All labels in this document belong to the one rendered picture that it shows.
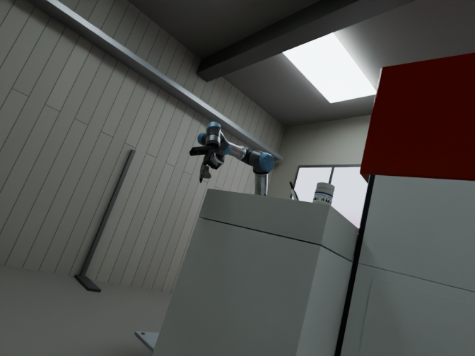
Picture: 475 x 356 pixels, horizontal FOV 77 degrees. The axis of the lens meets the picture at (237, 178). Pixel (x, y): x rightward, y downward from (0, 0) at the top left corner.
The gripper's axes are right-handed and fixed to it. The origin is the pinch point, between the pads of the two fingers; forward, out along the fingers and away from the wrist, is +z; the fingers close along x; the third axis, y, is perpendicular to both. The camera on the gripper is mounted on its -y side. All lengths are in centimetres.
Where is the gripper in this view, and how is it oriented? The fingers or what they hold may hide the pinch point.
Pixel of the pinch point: (206, 174)
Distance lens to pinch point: 140.6
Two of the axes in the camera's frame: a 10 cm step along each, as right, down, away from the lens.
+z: 0.1, 7.8, -6.2
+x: -5.6, 5.2, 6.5
